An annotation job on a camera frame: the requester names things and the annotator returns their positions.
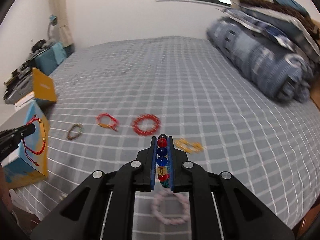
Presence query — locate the blue patterned folded duvet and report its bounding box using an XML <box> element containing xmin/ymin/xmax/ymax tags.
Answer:
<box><xmin>207</xmin><ymin>17</ymin><xmax>313</xmax><ymax>103</ymax></box>

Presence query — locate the red cord gold tube bracelet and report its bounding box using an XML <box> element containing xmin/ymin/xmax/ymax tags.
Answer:
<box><xmin>22</xmin><ymin>114</ymin><xmax>48</xmax><ymax>167</ymax></box>

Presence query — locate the grey storage box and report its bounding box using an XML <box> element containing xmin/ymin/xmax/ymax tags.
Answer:
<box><xmin>4</xmin><ymin>76</ymin><xmax>33</xmax><ymax>105</ymax></box>

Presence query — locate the brown wooden bead bracelet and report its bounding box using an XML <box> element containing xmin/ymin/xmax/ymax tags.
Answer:
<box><xmin>66</xmin><ymin>123</ymin><xmax>84</xmax><ymax>141</ymax></box>

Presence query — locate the wooden headboard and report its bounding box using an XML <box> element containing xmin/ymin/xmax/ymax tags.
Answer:
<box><xmin>310</xmin><ymin>77</ymin><xmax>320</xmax><ymax>110</ymax></box>

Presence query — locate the blue patterned pillow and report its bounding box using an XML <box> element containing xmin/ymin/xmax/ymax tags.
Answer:
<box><xmin>223</xmin><ymin>0</ymin><xmax>319</xmax><ymax>63</ymax></box>

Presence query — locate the blue yellow cardboard box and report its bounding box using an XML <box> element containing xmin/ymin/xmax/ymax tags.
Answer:
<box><xmin>1</xmin><ymin>68</ymin><xmax>57</xmax><ymax>189</ymax></box>

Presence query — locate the multicolour glass bead bracelet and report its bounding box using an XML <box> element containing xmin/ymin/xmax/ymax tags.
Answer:
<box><xmin>156</xmin><ymin>133</ymin><xmax>171</xmax><ymax>189</ymax></box>

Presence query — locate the blue desk lamp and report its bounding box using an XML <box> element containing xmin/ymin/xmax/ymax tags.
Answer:
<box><xmin>47</xmin><ymin>14</ymin><xmax>57</xmax><ymax>40</ymax></box>

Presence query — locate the yellow amber bead bracelet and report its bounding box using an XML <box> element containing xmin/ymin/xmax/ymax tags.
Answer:
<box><xmin>174</xmin><ymin>138</ymin><xmax>205</xmax><ymax>155</ymax></box>

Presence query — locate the beige curtain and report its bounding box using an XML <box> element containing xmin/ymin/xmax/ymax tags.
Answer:
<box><xmin>49</xmin><ymin>0</ymin><xmax>74</xmax><ymax>47</ymax></box>

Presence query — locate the grey checked bed sheet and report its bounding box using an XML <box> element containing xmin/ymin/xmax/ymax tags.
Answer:
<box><xmin>17</xmin><ymin>37</ymin><xmax>319</xmax><ymax>227</ymax></box>

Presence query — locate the teal suitcase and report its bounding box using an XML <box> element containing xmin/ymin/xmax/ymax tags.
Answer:
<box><xmin>34</xmin><ymin>42</ymin><xmax>67</xmax><ymax>76</ymax></box>

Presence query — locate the red bead bracelet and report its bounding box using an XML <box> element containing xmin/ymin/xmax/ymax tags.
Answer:
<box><xmin>131</xmin><ymin>113</ymin><xmax>162</xmax><ymax>137</ymax></box>

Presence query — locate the pink white bead bracelet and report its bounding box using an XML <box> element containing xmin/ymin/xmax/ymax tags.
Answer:
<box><xmin>150</xmin><ymin>189</ymin><xmax>191</xmax><ymax>225</ymax></box>

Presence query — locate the red cord gold charm bracelet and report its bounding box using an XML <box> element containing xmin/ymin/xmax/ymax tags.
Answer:
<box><xmin>95</xmin><ymin>112</ymin><xmax>121</xmax><ymax>132</ymax></box>

